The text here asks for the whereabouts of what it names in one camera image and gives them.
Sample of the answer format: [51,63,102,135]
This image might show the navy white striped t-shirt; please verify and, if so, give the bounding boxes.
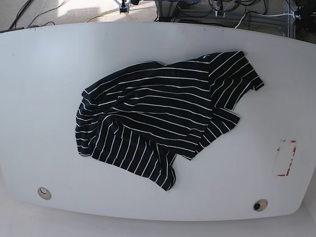
[75,51,264,191]

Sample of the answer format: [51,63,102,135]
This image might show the red tape rectangle marking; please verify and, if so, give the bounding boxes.
[274,140,297,177]

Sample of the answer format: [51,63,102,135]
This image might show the yellow floor cable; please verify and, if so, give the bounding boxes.
[86,12,117,23]

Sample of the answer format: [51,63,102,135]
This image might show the white floor cable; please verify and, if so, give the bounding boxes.
[234,12,294,29]

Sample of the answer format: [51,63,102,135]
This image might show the right table cable grommet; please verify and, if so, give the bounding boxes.
[253,199,268,212]

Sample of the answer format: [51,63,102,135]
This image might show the table cable grommet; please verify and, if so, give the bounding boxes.
[38,187,51,200]
[253,199,268,212]

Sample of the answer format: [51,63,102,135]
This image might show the left table cable grommet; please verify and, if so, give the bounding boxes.
[38,187,51,200]

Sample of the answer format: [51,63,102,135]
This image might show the grey aluminium frame stand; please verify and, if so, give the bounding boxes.
[154,0,296,39]

